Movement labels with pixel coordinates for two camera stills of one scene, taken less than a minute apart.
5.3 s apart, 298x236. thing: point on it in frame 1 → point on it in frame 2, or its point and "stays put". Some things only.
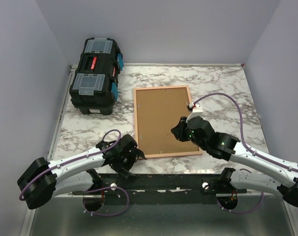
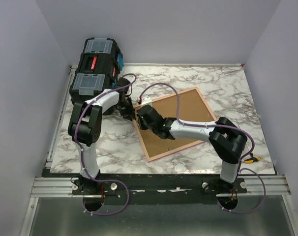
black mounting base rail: (160, 189) stays put
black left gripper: (134, 157) → (130, 113)
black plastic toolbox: (94, 88) stays put
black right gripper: (178, 130) → (142, 126)
